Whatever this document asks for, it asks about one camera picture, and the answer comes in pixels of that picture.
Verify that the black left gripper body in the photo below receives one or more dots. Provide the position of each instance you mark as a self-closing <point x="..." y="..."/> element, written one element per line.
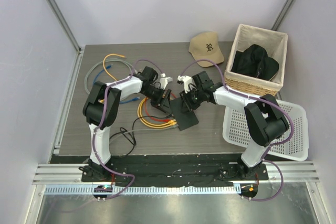
<point x="155" y="94"/>

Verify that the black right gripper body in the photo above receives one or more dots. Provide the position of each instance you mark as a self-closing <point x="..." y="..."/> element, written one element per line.
<point x="193" y="97"/>

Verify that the black network switch box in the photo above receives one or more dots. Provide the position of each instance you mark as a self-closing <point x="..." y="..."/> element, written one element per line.
<point x="184" y="120"/>

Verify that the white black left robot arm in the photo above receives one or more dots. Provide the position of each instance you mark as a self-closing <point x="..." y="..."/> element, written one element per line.
<point x="101" y="109"/>

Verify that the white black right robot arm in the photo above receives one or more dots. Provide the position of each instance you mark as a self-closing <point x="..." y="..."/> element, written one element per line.
<point x="266" y="121"/>

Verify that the white plastic perforated basket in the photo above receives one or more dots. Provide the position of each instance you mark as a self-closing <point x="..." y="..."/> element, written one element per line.
<point x="293" y="144"/>

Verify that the beige baseball cap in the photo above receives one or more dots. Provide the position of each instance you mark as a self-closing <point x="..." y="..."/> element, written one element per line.
<point x="205" y="46"/>

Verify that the black cap in basket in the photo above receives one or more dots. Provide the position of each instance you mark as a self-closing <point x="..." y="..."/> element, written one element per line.
<point x="255" y="62"/>

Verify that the wicker basket with liner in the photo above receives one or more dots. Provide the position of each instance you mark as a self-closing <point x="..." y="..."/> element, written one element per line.
<point x="274" y="42"/>

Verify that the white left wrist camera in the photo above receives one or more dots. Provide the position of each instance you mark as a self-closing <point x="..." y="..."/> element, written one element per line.
<point x="164" y="80"/>

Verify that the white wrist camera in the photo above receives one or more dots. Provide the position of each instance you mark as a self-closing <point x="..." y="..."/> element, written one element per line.
<point x="164" y="80"/>
<point x="185" y="81"/>

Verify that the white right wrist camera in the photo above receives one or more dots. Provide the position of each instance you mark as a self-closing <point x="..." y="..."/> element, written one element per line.
<point x="185" y="81"/>

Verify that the black mounting base plate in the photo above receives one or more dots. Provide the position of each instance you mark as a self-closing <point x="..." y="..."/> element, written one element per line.
<point x="188" y="164"/>

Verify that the aluminium front rail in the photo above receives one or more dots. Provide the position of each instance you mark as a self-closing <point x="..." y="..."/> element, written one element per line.
<point x="63" y="179"/>

